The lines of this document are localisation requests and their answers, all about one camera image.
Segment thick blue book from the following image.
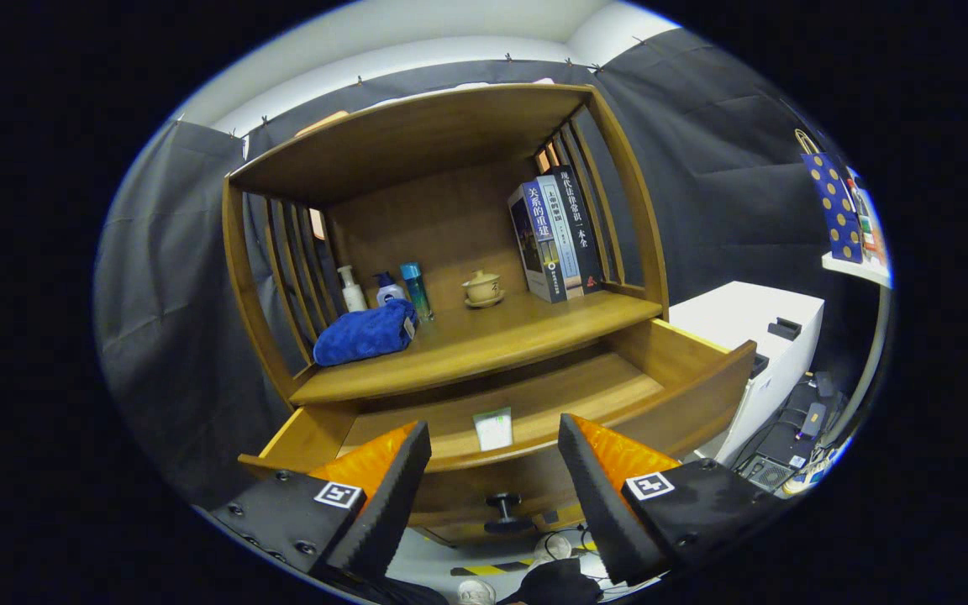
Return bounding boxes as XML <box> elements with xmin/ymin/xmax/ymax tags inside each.
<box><xmin>508</xmin><ymin>181</ymin><xmax>569</xmax><ymax>304</ymax></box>

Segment wooden cabinet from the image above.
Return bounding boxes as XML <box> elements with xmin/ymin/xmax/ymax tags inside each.
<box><xmin>222</xmin><ymin>82</ymin><xmax>758</xmax><ymax>547</ymax></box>

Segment white pump bottle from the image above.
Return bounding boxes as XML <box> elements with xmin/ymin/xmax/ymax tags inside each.
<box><xmin>337</xmin><ymin>266</ymin><xmax>368</xmax><ymax>313</ymax></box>

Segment white side table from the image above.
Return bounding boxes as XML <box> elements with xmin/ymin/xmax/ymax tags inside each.
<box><xmin>822</xmin><ymin>252</ymin><xmax>892</xmax><ymax>446</ymax></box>

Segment wooden countertop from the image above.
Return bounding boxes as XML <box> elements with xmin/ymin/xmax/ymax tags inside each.
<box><xmin>289</xmin><ymin>290</ymin><xmax>664</xmax><ymax>406</ymax></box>

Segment white green cleanser tube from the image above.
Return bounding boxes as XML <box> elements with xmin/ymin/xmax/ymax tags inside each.
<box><xmin>473</xmin><ymin>407</ymin><xmax>514</xmax><ymax>452</ymax></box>

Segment person's dark trousers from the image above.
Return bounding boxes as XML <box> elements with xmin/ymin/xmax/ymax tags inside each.
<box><xmin>497</xmin><ymin>559</ymin><xmax>602</xmax><ymax>605</ymax></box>

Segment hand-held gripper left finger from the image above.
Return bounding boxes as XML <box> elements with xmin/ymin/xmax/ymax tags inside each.
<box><xmin>208</xmin><ymin>420</ymin><xmax>434</xmax><ymax>589</ymax></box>

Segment blue polka dot gift bag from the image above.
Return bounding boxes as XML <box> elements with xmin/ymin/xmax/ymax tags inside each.
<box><xmin>802</xmin><ymin>151</ymin><xmax>863</xmax><ymax>264</ymax></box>

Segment yellow black floor tape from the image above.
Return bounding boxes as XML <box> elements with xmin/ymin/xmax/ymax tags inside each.
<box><xmin>450</xmin><ymin>559</ymin><xmax>535</xmax><ymax>577</ymax></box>

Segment wooden drawer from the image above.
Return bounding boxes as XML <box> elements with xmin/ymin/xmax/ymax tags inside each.
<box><xmin>238</xmin><ymin>318</ymin><xmax>758</xmax><ymax>547</ymax></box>

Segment blue folded towel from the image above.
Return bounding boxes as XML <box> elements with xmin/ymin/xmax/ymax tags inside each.
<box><xmin>313</xmin><ymin>298</ymin><xmax>419</xmax><ymax>367</ymax></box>

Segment black book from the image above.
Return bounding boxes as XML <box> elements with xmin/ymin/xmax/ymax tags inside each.
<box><xmin>553</xmin><ymin>165</ymin><xmax>605</xmax><ymax>294</ymax></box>

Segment white box unit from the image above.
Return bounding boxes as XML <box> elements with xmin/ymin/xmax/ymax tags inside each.
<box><xmin>669</xmin><ymin>281</ymin><xmax>825</xmax><ymax>467</ymax></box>

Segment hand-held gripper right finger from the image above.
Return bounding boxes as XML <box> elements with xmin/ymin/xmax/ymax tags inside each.
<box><xmin>557</xmin><ymin>412</ymin><xmax>787</xmax><ymax>587</ymax></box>

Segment teal bottle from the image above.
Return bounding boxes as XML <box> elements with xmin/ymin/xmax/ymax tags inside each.
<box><xmin>400</xmin><ymin>262</ymin><xmax>434</xmax><ymax>323</ymax></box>

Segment light blue book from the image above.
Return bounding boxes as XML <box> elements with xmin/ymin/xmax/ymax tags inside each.
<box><xmin>536</xmin><ymin>174</ymin><xmax>586</xmax><ymax>299</ymax></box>

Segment beige lidded teacup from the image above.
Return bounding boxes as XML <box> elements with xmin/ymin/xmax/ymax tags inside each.
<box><xmin>462</xmin><ymin>269</ymin><xmax>505</xmax><ymax>308</ymax></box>

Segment white blue lotion bottle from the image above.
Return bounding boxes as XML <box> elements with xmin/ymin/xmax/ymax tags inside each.
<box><xmin>366</xmin><ymin>271</ymin><xmax>408</xmax><ymax>308</ymax></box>

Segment black floor cables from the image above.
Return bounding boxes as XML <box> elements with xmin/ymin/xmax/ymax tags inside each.
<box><xmin>568</xmin><ymin>525</ymin><xmax>619</xmax><ymax>597</ymax></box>

